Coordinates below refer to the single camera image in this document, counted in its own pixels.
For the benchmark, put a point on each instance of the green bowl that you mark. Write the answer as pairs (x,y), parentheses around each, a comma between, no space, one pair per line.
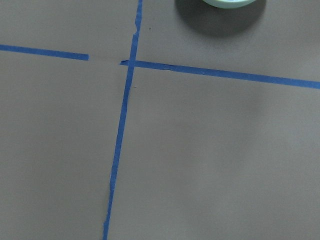
(229,4)

